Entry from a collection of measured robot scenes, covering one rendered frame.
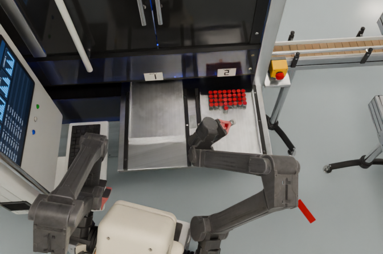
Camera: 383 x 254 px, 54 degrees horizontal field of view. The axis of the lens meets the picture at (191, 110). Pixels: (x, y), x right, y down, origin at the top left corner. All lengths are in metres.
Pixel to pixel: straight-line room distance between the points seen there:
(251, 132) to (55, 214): 1.08
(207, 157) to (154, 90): 0.76
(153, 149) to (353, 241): 1.48
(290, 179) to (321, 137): 1.91
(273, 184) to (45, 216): 0.53
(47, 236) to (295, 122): 2.19
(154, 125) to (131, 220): 0.73
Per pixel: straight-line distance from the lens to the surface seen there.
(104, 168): 1.83
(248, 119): 1.80
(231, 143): 1.74
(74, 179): 1.04
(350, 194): 2.76
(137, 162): 1.73
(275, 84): 1.93
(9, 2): 1.50
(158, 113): 1.82
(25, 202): 1.67
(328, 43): 2.09
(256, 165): 0.95
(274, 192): 0.93
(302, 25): 3.42
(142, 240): 1.11
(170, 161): 1.71
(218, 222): 1.16
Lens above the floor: 2.47
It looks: 61 degrees down
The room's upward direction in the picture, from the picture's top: 3 degrees counter-clockwise
